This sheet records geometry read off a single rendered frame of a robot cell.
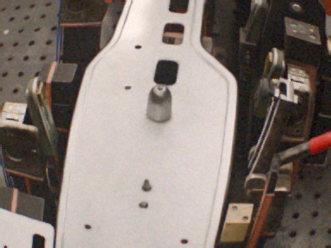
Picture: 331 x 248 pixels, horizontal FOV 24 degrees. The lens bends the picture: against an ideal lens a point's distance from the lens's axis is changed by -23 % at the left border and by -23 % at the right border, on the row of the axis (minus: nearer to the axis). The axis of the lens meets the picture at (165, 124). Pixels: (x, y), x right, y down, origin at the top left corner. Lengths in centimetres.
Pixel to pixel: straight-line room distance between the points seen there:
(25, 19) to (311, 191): 82
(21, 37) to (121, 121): 66
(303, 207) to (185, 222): 45
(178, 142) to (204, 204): 11
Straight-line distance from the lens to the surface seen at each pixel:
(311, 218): 156
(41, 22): 190
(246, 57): 145
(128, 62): 135
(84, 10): 151
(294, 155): 113
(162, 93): 125
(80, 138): 126
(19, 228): 116
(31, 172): 130
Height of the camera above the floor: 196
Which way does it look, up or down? 49 degrees down
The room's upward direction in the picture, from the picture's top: 3 degrees clockwise
